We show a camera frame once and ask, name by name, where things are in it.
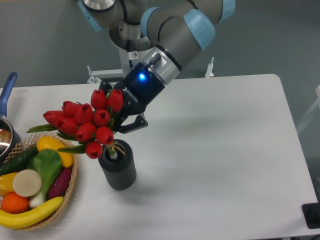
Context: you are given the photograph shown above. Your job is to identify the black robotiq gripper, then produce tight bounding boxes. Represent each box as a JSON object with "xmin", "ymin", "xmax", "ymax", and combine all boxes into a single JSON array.
[{"xmin": 98, "ymin": 62, "xmax": 165, "ymax": 133}]

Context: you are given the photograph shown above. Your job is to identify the red tulip bouquet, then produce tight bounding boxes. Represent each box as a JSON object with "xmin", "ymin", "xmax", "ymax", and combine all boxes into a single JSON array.
[{"xmin": 27, "ymin": 89, "xmax": 124, "ymax": 161}]

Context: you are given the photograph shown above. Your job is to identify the dark grey ribbed vase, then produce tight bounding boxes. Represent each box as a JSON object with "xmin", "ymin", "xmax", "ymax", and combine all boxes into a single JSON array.
[{"xmin": 98, "ymin": 139, "xmax": 137, "ymax": 190}]

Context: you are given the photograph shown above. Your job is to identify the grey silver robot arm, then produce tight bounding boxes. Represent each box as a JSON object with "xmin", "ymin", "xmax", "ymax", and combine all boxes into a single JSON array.
[{"xmin": 77, "ymin": 0, "xmax": 236, "ymax": 134}]

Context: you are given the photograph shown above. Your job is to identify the green bok choy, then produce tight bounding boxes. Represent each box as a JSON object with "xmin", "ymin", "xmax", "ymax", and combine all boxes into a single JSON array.
[{"xmin": 27, "ymin": 149, "xmax": 62, "ymax": 209}]

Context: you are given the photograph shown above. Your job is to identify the purple eggplant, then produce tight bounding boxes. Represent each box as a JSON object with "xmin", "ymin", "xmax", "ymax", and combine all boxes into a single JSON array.
[{"xmin": 47, "ymin": 168, "xmax": 72, "ymax": 200}]

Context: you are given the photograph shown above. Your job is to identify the woven wicker basket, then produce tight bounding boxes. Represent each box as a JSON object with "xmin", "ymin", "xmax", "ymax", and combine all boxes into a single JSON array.
[{"xmin": 4, "ymin": 132, "xmax": 79, "ymax": 231}]

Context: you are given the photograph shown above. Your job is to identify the green cucumber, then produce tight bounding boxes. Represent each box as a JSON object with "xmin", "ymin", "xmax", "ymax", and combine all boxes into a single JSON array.
[{"xmin": 0, "ymin": 146, "xmax": 39, "ymax": 176}]

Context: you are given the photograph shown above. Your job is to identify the beige round disc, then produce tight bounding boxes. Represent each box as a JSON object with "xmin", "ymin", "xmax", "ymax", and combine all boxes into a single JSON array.
[{"xmin": 12, "ymin": 169, "xmax": 42, "ymax": 197}]

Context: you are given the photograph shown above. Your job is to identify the yellow pepper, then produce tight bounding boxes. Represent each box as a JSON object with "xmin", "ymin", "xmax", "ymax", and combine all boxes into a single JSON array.
[{"xmin": 0, "ymin": 172, "xmax": 18, "ymax": 197}]

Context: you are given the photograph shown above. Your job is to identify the orange fruit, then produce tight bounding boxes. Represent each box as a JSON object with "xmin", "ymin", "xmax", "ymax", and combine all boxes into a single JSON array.
[{"xmin": 0, "ymin": 192, "xmax": 29, "ymax": 214}]

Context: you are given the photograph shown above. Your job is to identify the yellow banana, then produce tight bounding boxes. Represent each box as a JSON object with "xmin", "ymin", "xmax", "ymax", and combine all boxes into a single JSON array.
[{"xmin": 0, "ymin": 196, "xmax": 64, "ymax": 229}]

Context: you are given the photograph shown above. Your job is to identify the black device at table edge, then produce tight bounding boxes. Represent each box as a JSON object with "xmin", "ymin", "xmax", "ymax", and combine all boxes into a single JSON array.
[{"xmin": 301, "ymin": 202, "xmax": 320, "ymax": 229}]

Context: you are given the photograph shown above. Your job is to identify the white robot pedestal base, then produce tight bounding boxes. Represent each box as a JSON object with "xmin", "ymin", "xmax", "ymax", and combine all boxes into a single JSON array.
[{"xmin": 86, "ymin": 46, "xmax": 216, "ymax": 84}]

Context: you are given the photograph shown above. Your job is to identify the blue handled saucepan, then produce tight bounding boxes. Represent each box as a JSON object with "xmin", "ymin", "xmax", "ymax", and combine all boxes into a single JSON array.
[{"xmin": 0, "ymin": 72, "xmax": 21, "ymax": 166}]

